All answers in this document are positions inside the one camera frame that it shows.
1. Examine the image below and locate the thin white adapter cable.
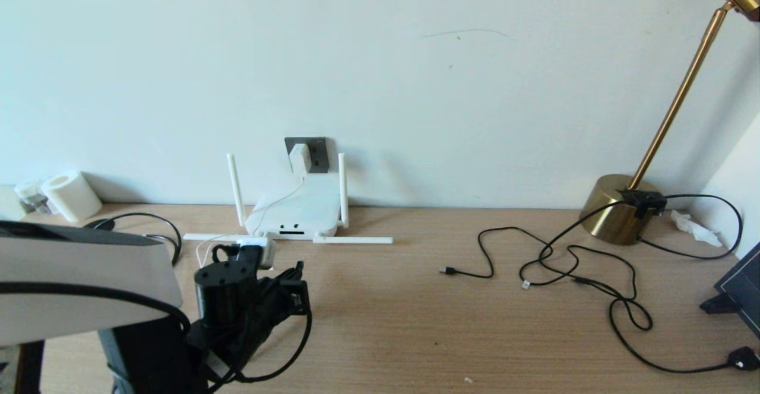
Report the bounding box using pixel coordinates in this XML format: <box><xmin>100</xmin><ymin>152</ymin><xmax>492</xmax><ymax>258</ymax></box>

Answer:
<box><xmin>195</xmin><ymin>174</ymin><xmax>307</xmax><ymax>269</ymax></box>

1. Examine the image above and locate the black ethernet cable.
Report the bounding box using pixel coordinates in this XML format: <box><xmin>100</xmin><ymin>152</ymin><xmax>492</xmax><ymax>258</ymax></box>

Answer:
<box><xmin>83</xmin><ymin>212</ymin><xmax>182</xmax><ymax>267</ymax></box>

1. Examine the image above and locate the white power adapter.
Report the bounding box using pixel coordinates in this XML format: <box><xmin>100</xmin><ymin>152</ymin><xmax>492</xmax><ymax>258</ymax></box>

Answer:
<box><xmin>289</xmin><ymin>144</ymin><xmax>313</xmax><ymax>176</ymax></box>

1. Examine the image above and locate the white wifi router with antennas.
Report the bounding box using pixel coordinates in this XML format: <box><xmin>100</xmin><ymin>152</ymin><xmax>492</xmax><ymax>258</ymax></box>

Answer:
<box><xmin>184</xmin><ymin>152</ymin><xmax>394</xmax><ymax>245</ymax></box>

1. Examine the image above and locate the white toilet paper roll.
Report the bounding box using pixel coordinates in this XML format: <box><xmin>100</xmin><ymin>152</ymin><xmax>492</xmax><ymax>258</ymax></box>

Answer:
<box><xmin>40</xmin><ymin>170</ymin><xmax>103</xmax><ymax>223</ymax></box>

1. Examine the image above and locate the small clear plastic container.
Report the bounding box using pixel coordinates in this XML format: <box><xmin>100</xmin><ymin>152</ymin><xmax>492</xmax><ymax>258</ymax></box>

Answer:
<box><xmin>13</xmin><ymin>180</ymin><xmax>53</xmax><ymax>215</ymax></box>

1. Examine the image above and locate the brass desk lamp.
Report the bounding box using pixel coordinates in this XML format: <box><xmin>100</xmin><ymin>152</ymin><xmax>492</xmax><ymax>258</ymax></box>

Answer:
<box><xmin>579</xmin><ymin>0</ymin><xmax>760</xmax><ymax>246</ymax></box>

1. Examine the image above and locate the small black adapter box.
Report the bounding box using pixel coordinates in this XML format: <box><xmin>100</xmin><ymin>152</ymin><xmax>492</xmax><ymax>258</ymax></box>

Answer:
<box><xmin>617</xmin><ymin>188</ymin><xmax>668</xmax><ymax>220</ymax></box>

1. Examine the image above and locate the crumpled white tissue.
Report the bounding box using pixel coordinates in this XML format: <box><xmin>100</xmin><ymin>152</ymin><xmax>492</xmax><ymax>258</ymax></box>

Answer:
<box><xmin>671</xmin><ymin>210</ymin><xmax>725</xmax><ymax>248</ymax></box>

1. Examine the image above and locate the dark framed board with stand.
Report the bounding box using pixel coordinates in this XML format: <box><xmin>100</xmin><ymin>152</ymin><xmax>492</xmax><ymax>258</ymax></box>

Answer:
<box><xmin>699</xmin><ymin>241</ymin><xmax>760</xmax><ymax>340</ymax></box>

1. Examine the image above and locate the black braided cable sleeve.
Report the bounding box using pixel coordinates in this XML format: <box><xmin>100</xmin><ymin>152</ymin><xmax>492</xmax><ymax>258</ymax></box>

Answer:
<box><xmin>205</xmin><ymin>308</ymin><xmax>314</xmax><ymax>394</ymax></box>

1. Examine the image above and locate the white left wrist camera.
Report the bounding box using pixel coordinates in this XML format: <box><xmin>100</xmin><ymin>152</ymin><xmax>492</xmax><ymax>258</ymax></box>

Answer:
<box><xmin>237</xmin><ymin>237</ymin><xmax>277</xmax><ymax>271</ymax></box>

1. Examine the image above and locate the grey wall socket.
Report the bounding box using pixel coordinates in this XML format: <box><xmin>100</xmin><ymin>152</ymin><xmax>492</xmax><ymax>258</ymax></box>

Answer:
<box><xmin>284</xmin><ymin>137</ymin><xmax>329</xmax><ymax>173</ymax></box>

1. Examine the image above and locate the black USB cable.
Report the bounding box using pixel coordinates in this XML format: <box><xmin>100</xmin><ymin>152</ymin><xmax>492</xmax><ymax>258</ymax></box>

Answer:
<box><xmin>439</xmin><ymin>226</ymin><xmax>639</xmax><ymax>300</ymax></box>

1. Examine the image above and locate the black cable with white tip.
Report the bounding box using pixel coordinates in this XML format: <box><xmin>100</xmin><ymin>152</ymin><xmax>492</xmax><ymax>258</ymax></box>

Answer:
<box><xmin>519</xmin><ymin>201</ymin><xmax>630</xmax><ymax>291</ymax></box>

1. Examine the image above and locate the thin black looped cable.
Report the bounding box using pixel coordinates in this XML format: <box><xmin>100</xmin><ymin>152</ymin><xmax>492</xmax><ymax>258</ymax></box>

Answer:
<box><xmin>635</xmin><ymin>194</ymin><xmax>744</xmax><ymax>260</ymax></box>

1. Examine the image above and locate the black power cord with plug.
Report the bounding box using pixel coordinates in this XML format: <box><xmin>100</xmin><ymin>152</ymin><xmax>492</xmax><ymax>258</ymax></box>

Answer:
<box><xmin>570</xmin><ymin>275</ymin><xmax>760</xmax><ymax>374</ymax></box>

